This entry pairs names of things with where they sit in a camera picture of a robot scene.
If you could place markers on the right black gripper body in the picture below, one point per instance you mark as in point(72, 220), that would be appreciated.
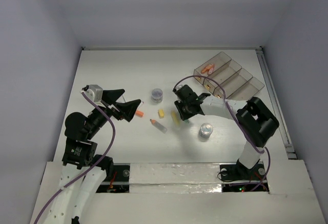
point(183, 107)

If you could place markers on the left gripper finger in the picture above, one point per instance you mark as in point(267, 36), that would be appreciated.
point(128, 109)
point(111, 96)

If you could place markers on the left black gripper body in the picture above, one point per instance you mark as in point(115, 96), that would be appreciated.
point(110, 106)

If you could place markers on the clip jar silver lid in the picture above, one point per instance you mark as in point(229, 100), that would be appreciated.
point(205, 130)

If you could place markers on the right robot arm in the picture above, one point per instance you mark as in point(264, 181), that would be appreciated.
point(253, 117)

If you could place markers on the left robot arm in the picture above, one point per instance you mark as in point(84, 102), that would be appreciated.
point(83, 170)

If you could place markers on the orange highlighter cap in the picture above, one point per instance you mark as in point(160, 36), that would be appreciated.
point(139, 113)

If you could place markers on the yellow highlighter pen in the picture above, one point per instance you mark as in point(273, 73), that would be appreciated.
point(175, 119)

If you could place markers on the yellow highlighter cap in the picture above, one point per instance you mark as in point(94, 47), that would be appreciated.
point(161, 113)

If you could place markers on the orange tip clear highlighter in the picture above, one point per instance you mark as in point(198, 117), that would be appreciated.
point(158, 125)

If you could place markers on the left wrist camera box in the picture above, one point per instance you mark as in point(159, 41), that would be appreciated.
point(93, 92)

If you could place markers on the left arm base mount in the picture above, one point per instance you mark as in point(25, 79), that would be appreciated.
point(118, 182)

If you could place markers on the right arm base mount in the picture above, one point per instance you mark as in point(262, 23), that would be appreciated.
point(239, 179)

